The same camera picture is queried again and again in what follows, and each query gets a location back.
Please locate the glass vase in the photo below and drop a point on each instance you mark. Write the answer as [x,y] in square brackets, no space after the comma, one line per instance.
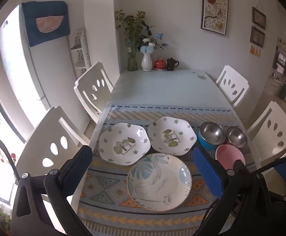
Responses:
[132,62]

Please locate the white dining chair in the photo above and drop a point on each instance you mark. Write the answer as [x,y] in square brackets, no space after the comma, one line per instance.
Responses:
[263,127]
[34,147]
[88,78]
[231,76]

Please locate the floral wall scroll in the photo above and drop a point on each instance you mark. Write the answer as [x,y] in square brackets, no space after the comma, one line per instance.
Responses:
[214,9]

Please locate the white ribbed vase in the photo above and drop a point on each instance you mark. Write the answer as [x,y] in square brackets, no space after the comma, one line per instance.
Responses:
[147,62]

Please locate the white refrigerator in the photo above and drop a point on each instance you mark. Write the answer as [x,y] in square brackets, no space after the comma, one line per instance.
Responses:
[15,66]

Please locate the blue steel bowl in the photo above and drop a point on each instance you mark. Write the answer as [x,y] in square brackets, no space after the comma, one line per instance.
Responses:
[211,131]

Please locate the patterned table mat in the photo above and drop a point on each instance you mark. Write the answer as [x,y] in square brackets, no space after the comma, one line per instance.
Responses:
[108,184]

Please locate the blue and white artificial flowers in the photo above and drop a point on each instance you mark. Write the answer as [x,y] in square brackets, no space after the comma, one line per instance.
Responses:
[147,48]

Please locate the blue cloth cover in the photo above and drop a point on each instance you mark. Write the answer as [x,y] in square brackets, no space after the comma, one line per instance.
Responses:
[32,12]

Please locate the small framed picture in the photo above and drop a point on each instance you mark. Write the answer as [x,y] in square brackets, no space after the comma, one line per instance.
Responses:
[257,36]
[259,18]

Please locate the red flowering plant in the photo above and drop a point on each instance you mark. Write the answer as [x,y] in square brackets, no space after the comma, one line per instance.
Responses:
[13,156]

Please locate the white corner shelf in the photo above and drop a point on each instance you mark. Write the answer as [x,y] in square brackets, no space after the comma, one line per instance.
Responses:
[81,54]

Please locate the wooden display shelf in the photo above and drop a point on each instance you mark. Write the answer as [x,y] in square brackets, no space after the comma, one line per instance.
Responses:
[283,59]

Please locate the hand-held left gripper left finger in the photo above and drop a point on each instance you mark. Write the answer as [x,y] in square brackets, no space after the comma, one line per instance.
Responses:
[76,170]

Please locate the white hexagonal floral plate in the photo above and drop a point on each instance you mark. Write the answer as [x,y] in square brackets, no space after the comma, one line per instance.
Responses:
[162,127]
[113,137]

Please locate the dark brown lidded mug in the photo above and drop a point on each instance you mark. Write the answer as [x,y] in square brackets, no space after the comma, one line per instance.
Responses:
[171,64]

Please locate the yellow dried flower bunch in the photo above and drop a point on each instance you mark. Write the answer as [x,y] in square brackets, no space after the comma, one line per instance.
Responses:
[130,24]

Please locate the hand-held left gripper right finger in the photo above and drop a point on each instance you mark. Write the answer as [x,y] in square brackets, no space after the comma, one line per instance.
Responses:
[208,172]

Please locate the red lidded cup with saucer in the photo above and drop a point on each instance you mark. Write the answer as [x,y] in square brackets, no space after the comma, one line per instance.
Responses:
[159,64]

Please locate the round leaf pattern plate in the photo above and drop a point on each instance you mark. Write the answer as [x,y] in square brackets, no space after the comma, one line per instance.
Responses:
[157,189]

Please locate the pink steel bowl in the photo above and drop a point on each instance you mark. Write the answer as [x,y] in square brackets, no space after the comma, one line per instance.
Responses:
[236,136]

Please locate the pink ceramic bowl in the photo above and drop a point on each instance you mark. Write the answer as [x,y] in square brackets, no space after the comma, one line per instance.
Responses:
[229,153]

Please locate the yellow tassels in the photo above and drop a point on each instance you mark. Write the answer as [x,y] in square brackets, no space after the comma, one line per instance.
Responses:
[255,51]

